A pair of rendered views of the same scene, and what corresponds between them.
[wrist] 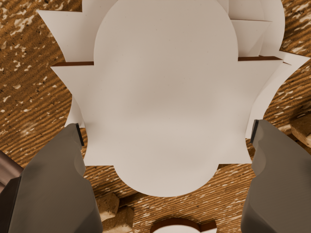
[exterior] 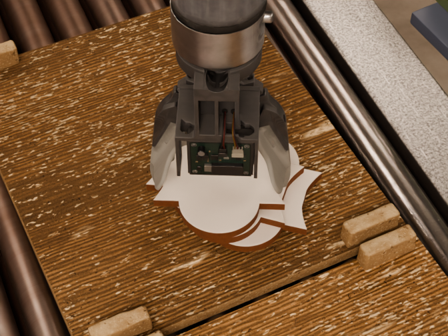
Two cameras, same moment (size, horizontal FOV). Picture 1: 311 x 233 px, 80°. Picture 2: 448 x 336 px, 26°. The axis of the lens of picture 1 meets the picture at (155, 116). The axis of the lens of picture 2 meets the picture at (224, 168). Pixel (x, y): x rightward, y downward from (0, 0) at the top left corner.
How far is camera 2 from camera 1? 0.92 m
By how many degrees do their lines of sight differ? 69
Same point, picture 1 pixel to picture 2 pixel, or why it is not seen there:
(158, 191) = (211, 225)
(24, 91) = (98, 200)
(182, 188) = (232, 223)
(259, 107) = (297, 201)
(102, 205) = (133, 313)
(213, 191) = (279, 323)
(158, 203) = not seen: outside the picture
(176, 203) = not seen: outside the picture
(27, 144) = (72, 247)
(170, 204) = not seen: outside the picture
